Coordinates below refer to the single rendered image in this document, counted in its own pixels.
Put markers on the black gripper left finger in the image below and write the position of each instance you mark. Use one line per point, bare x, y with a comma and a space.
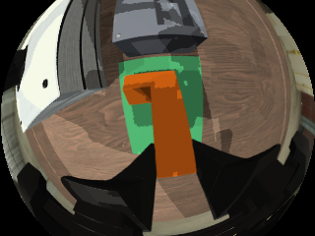
132, 191

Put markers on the orange l-shaped part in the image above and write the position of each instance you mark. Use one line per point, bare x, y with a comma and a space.
175, 154

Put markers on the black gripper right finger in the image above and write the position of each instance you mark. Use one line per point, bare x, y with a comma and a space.
224, 176

